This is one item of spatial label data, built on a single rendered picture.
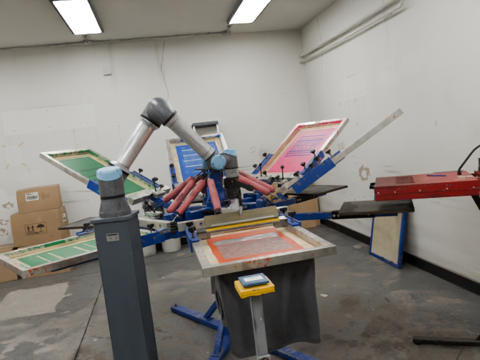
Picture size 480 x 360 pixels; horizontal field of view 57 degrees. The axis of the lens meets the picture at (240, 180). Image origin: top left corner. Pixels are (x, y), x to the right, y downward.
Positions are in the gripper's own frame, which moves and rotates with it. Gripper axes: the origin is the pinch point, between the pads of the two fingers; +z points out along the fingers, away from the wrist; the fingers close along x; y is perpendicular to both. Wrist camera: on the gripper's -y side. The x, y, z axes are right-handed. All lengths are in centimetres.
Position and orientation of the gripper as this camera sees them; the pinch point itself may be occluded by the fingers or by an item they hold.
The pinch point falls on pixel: (241, 211)
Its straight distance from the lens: 242.0
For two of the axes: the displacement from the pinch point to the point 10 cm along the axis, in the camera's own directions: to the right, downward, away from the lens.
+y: -9.7, 1.4, -1.8
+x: 2.0, 0.7, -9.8
